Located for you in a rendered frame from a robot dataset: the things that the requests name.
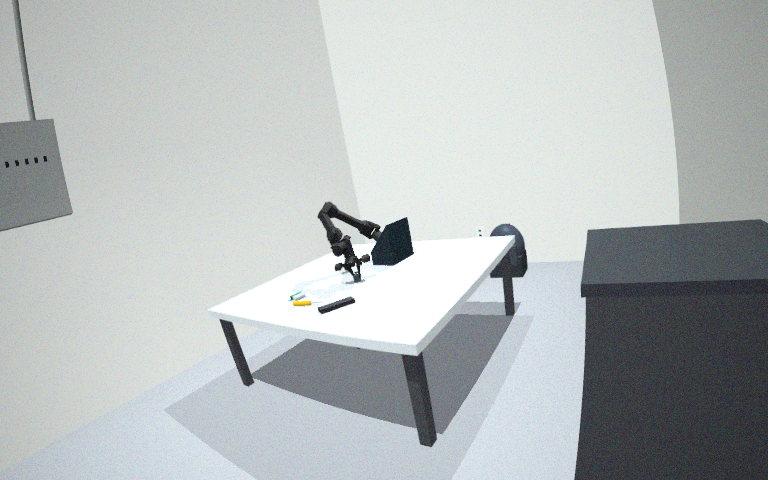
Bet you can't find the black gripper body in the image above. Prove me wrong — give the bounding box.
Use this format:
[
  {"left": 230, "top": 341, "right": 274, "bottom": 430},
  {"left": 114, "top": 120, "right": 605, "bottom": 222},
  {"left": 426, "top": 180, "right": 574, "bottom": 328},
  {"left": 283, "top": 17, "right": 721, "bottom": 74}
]
[{"left": 335, "top": 248, "right": 370, "bottom": 272}]

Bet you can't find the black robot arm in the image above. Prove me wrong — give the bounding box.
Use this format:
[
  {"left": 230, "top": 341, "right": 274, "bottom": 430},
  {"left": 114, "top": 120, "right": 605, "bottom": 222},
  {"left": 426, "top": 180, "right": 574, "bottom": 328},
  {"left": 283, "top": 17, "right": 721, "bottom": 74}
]
[{"left": 317, "top": 202, "right": 382, "bottom": 269}]

